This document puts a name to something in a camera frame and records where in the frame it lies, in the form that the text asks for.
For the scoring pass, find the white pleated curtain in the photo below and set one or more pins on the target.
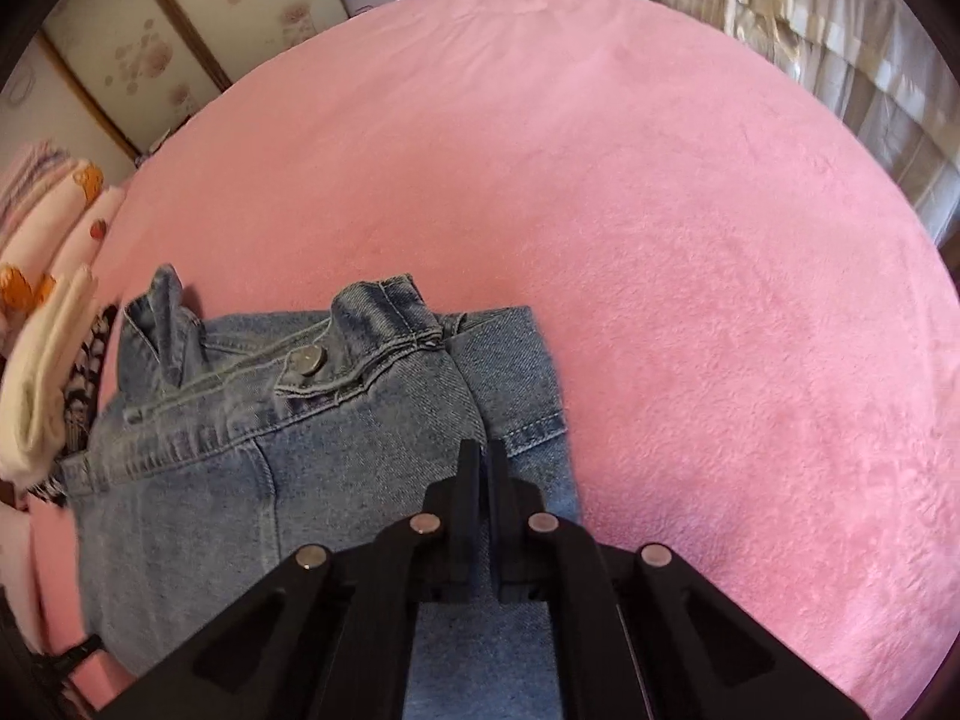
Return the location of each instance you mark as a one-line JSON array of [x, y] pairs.
[[832, 45]]

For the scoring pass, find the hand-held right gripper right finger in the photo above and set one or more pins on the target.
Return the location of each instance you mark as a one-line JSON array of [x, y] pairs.
[[501, 517]]

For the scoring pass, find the pink fleece blanket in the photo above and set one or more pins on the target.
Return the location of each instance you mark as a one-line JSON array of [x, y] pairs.
[[637, 277]]

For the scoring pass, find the black white patterned cloth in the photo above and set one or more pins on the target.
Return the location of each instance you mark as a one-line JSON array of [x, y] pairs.
[[79, 390]]

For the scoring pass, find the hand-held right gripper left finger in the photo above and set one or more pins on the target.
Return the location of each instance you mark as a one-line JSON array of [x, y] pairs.
[[463, 510]]

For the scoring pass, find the cream folded cloth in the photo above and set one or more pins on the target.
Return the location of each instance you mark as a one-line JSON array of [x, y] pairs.
[[45, 382]]

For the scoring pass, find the blue denim jeans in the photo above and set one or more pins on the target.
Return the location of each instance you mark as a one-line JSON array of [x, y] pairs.
[[300, 435]]

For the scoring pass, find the pink cartoon print quilt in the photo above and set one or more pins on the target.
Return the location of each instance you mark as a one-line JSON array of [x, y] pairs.
[[52, 217]]

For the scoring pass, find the floral wardrobe with shelves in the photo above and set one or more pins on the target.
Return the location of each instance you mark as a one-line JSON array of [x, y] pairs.
[[187, 37]]

